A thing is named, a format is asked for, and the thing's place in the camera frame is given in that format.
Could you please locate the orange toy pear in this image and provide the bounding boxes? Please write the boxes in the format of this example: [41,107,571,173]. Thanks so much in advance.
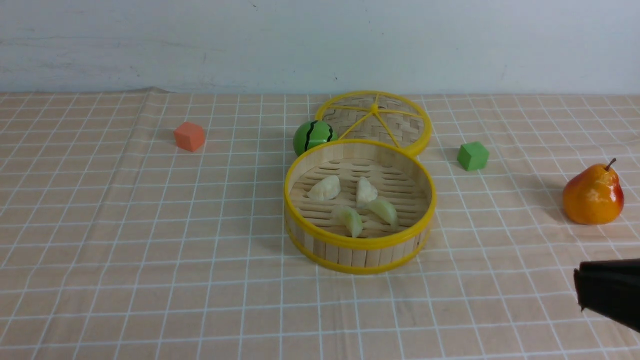
[562,158,625,225]

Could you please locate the checkered beige tablecloth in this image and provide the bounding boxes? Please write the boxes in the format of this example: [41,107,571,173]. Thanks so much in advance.
[0,88,640,360]

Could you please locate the bamboo steamer tray yellow rim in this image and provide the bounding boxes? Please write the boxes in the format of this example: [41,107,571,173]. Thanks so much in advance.
[283,139,437,275]

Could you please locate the pale green dumpling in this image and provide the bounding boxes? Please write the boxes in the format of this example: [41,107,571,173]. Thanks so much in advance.
[366,197,399,230]
[332,204,363,239]

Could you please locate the bamboo steamer lid yellow rim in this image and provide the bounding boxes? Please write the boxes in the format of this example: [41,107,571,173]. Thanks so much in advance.
[314,90,433,157]

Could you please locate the orange cube block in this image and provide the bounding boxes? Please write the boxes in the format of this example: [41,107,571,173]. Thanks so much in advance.
[173,121,206,153]

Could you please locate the green cube block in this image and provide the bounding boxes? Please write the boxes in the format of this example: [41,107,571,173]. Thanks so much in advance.
[456,141,490,172]

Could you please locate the white dumpling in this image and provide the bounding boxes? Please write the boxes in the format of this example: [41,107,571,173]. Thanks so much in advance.
[307,175,341,201]
[356,177,378,208]

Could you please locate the green toy watermelon ball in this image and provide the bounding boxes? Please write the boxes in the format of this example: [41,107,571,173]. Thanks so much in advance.
[293,120,338,157]

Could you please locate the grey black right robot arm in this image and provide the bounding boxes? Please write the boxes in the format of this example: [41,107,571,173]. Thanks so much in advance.
[573,258,640,332]

